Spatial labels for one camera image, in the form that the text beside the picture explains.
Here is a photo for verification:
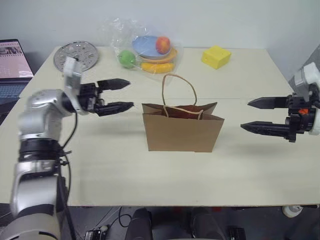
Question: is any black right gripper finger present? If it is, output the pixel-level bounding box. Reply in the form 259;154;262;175
247;96;289;110
240;121;291;141

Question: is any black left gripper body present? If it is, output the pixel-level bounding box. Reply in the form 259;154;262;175
79;81;106;115

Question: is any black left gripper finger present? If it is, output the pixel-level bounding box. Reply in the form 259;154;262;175
97;78;132;91
96;101;136;118

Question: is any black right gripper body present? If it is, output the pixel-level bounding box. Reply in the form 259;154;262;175
284;92;317;144

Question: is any brown paper bag with handles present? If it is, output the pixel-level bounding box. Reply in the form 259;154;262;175
141;73;225;153

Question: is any clear plastic bag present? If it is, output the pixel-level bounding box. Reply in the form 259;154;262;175
97;16;185;85

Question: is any green toy apple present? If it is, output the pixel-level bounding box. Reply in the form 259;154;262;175
118;49;137;69

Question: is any perforated round metal steamer plate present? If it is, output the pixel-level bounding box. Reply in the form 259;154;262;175
52;41;100;73

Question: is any yellow toy banana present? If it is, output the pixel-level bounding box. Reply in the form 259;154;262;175
139;61;175;74

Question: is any blue plate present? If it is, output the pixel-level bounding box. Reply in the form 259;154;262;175
131;35;173;61

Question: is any grey slanted object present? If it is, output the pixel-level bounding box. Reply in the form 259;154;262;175
306;44;320;67

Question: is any red toy apple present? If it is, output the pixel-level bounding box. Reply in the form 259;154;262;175
155;36;172;55

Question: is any yellow toy cheese block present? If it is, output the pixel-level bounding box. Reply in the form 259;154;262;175
201;45;232;70

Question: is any open laptop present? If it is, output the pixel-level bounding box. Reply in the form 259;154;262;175
0;38;35;106

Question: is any white round caster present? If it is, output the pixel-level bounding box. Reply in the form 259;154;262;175
282;204;303;219

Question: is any small black box on floor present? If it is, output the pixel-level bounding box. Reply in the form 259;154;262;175
84;224;111;240
228;226;248;240

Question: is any dark rounded shape under table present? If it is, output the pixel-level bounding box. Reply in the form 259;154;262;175
125;207;154;240
190;207;226;240

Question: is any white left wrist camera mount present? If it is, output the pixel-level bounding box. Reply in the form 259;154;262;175
62;56;85;115

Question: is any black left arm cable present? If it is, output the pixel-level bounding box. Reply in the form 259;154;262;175
58;111;79;240

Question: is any black floor cable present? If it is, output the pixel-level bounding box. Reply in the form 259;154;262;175
117;206;135;229

